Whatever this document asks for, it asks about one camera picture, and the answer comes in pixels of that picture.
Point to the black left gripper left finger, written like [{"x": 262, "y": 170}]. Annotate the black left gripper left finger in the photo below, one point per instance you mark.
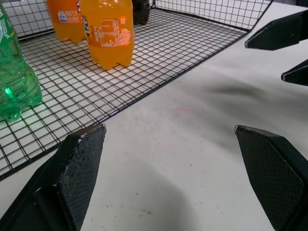
[{"x": 72, "y": 178}]

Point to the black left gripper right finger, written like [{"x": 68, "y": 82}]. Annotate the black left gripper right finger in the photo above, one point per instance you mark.
[{"x": 274, "y": 178}]

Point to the dark cola bottle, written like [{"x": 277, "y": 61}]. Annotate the dark cola bottle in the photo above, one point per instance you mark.
[{"x": 141, "y": 13}]

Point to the green plastic soda bottle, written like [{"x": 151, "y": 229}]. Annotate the green plastic soda bottle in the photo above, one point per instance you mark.
[{"x": 14, "y": 79}]

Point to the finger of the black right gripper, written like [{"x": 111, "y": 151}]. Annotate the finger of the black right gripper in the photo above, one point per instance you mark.
[
  {"x": 297, "y": 74},
  {"x": 276, "y": 33}
]

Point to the orange soda bottle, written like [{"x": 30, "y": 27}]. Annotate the orange soda bottle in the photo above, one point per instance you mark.
[
  {"x": 66, "y": 21},
  {"x": 110, "y": 36}
]

